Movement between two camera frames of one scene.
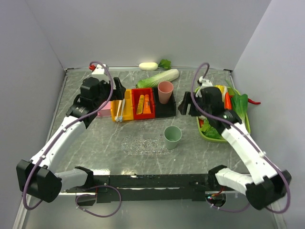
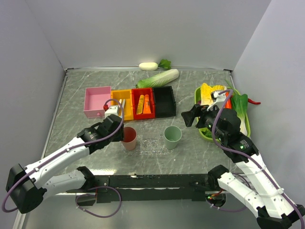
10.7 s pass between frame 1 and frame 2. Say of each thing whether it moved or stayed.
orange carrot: stayed
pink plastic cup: moved
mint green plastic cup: stayed
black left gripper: moved
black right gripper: moved
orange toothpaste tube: stayed
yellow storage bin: stayed
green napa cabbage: stayed
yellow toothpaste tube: stayed
